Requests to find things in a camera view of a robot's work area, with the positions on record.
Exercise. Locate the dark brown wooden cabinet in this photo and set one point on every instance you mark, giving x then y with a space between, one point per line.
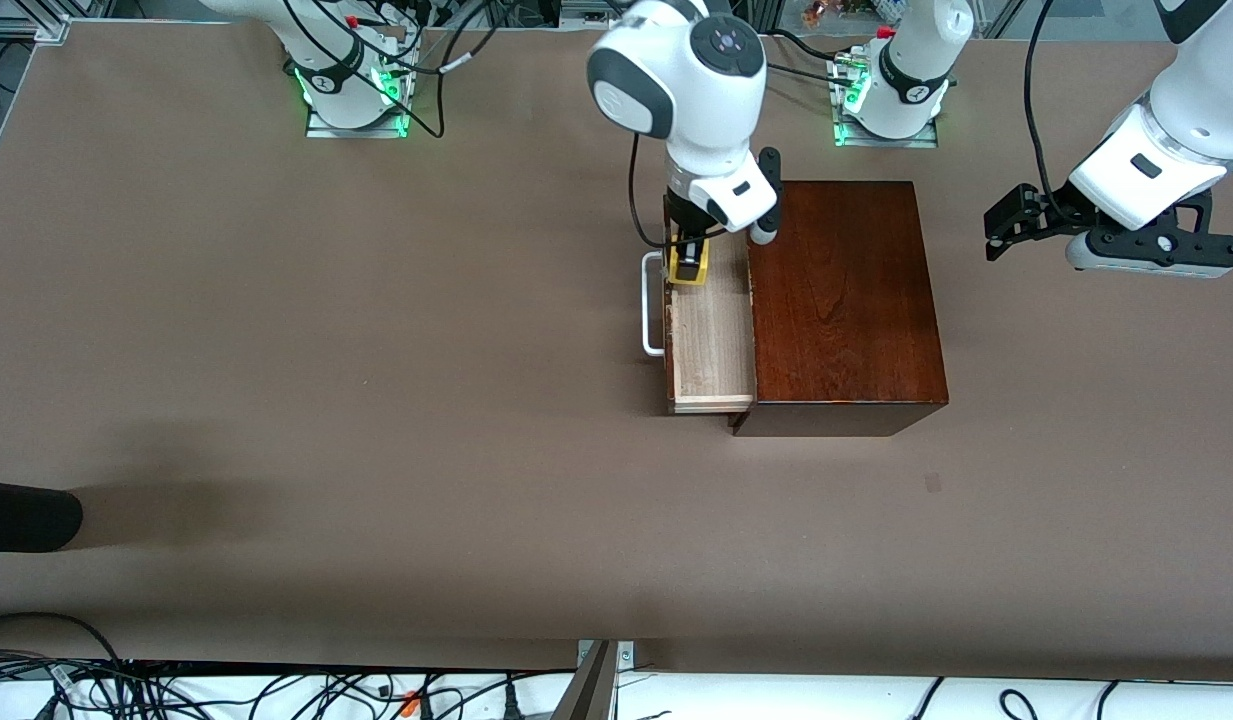
841 300

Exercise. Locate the grey metal beam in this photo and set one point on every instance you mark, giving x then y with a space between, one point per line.
588 690

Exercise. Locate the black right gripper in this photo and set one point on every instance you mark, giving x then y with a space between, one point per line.
687 222

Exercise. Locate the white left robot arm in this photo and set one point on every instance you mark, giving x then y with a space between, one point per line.
1176 130

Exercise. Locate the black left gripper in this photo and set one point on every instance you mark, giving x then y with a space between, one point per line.
1053 212

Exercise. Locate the yellow cube block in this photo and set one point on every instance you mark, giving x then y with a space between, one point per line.
703 272

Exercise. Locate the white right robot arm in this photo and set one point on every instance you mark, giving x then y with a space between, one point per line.
676 90

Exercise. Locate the silver device box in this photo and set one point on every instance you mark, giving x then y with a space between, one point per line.
591 14

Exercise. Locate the black cylindrical roll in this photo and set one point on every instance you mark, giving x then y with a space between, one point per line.
26 516

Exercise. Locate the aluminium frame profile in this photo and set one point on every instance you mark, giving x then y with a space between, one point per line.
26 28

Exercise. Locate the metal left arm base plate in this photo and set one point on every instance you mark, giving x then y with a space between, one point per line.
851 135

